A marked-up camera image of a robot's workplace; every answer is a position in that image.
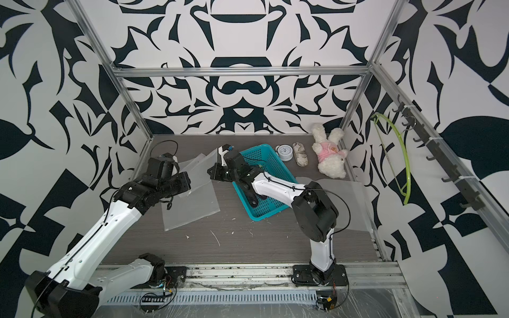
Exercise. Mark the small white round clock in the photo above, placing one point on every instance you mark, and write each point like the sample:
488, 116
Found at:
285, 152

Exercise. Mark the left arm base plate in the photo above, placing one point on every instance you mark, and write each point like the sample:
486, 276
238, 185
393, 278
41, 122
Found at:
170, 276

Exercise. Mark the aluminium frame rail front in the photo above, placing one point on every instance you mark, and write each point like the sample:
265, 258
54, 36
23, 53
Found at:
361, 275

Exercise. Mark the translucent zip-top bag top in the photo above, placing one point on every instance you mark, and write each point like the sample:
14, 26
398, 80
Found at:
349, 199

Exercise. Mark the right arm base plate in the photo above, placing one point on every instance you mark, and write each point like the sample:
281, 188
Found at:
309, 275

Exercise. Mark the black wall hook rack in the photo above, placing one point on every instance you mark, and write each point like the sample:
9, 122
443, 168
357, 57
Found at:
456, 172

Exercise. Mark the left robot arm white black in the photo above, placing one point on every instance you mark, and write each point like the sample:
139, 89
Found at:
68, 288

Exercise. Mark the teal plastic basket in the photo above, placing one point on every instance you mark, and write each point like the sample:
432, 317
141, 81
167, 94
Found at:
275, 187

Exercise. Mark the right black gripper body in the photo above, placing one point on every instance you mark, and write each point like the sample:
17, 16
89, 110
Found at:
223, 172

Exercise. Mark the dark eggplant two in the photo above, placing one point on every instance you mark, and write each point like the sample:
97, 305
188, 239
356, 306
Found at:
252, 198

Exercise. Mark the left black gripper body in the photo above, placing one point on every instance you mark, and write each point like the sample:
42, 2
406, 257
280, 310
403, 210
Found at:
179, 185

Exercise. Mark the translucent zip-top bag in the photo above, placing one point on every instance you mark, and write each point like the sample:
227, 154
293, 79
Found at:
349, 199
197, 171
201, 203

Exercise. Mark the translucent zip-top bag bottom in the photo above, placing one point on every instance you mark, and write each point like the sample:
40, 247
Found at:
201, 203

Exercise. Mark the green plastic hanger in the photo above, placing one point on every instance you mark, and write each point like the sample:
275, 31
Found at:
406, 189

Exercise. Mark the white plush bunny pink shirt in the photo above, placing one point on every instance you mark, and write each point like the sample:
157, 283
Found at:
331, 159

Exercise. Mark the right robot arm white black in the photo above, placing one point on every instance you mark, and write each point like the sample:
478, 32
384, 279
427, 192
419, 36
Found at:
315, 212

